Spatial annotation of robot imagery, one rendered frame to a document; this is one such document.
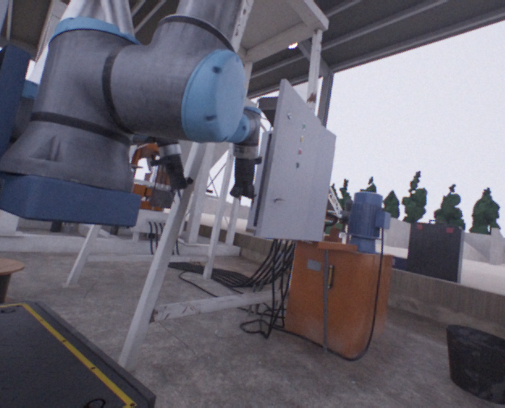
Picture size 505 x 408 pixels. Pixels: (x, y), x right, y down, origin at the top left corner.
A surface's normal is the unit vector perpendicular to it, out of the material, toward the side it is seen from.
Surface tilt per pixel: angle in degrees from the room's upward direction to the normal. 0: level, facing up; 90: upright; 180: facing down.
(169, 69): 90
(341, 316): 90
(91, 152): 70
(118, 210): 90
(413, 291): 90
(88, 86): 113
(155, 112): 138
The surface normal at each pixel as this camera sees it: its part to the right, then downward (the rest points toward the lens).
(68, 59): -0.11, -0.15
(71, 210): 0.83, 0.08
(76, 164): 0.58, -0.33
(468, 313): -0.68, -0.18
